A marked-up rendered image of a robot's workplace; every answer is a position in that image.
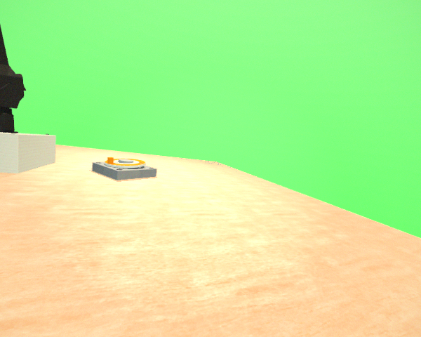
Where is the orange round plate with tab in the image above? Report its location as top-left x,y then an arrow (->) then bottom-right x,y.
105,157 -> 145,168

